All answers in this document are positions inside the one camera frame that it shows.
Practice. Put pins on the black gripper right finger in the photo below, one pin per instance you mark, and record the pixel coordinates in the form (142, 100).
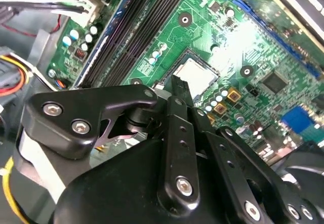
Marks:
(215, 145)

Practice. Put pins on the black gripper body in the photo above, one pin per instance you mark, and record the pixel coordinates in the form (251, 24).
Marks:
(114, 188)

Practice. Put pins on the silver CPU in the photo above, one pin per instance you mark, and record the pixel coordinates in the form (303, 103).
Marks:
(200, 77)

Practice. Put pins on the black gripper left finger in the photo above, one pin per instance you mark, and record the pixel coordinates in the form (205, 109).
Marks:
(50, 130)

